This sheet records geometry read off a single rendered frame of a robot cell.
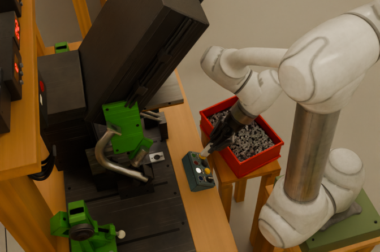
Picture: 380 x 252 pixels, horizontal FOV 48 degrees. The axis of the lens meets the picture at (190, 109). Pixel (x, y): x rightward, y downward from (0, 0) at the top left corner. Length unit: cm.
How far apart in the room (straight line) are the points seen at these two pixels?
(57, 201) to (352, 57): 122
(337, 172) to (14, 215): 97
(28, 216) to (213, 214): 63
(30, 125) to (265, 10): 306
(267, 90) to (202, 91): 176
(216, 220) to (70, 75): 74
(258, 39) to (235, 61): 225
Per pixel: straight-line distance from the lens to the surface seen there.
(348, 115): 317
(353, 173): 141
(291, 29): 373
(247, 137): 182
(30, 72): 122
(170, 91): 164
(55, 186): 177
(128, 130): 150
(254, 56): 130
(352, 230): 162
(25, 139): 107
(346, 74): 90
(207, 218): 160
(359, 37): 93
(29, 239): 153
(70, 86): 157
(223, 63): 139
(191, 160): 165
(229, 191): 187
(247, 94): 145
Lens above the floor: 234
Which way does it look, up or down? 50 degrees down
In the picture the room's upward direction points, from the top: 2 degrees counter-clockwise
